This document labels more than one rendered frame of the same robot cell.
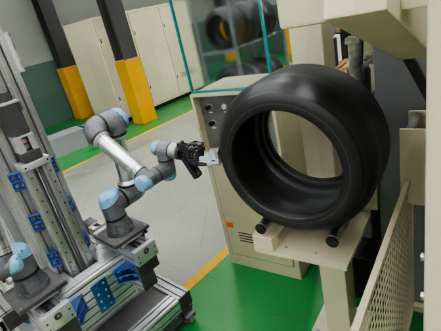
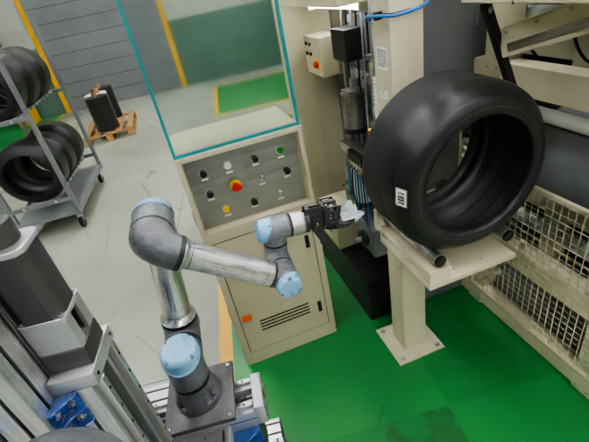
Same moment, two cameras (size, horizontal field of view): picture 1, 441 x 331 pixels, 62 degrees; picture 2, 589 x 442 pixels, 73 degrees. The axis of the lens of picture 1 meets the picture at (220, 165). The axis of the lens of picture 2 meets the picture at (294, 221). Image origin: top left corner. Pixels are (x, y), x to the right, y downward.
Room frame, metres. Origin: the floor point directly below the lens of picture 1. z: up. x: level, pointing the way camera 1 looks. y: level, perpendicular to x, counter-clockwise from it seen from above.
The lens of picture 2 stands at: (0.89, 1.02, 1.83)
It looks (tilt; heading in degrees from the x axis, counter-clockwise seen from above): 31 degrees down; 309
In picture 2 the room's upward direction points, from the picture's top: 12 degrees counter-clockwise
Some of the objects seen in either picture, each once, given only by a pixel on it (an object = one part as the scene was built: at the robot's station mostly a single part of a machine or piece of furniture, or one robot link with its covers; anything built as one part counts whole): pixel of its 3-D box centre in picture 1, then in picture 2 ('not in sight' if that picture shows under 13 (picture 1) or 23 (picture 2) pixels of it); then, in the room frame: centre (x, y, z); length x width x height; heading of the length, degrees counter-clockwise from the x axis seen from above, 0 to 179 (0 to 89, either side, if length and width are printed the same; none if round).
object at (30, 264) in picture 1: (16, 259); not in sight; (1.42, 0.98, 0.88); 0.13 x 0.12 x 0.14; 107
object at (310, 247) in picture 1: (314, 230); (443, 246); (1.25, -0.31, 0.80); 0.37 x 0.36 x 0.02; 52
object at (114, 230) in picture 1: (118, 222); (195, 386); (1.76, 0.61, 0.77); 0.15 x 0.15 x 0.10
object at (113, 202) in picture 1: (112, 203); (183, 360); (1.77, 0.61, 0.88); 0.13 x 0.12 x 0.14; 139
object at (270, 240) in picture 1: (281, 218); (412, 250); (1.33, -0.20, 0.84); 0.36 x 0.09 x 0.06; 142
